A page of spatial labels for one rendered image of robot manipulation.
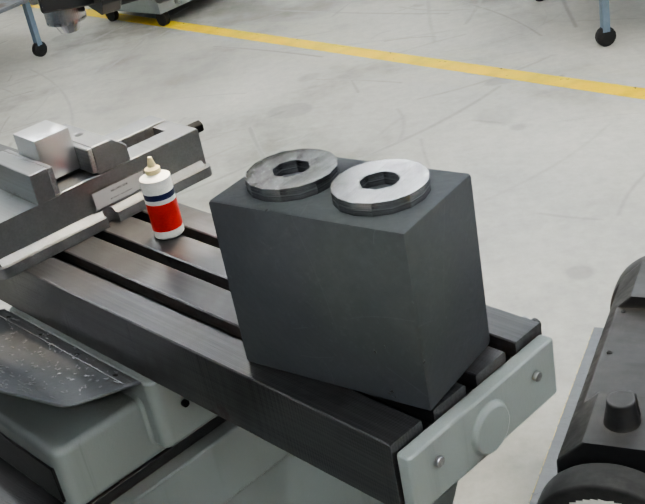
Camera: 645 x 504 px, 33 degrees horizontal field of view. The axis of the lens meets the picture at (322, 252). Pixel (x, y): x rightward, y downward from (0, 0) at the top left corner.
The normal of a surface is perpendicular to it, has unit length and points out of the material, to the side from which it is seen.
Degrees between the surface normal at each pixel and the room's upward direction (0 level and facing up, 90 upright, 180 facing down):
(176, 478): 90
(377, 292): 90
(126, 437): 90
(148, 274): 0
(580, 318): 0
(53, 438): 0
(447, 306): 90
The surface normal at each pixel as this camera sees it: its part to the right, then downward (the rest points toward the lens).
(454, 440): 0.70, 0.23
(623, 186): -0.17, -0.87
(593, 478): -0.37, -0.84
